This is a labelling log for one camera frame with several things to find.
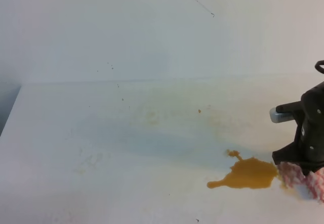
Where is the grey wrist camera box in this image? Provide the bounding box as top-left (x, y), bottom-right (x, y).
top-left (269, 101), bottom-right (305, 124)

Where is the pink white striped rag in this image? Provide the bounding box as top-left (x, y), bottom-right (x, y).
top-left (277, 162), bottom-right (323, 204)

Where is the brown coffee stain puddle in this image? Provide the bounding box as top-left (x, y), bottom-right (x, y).
top-left (206, 149), bottom-right (286, 190)

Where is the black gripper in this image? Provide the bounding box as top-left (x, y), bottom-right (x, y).
top-left (272, 60), bottom-right (324, 176)

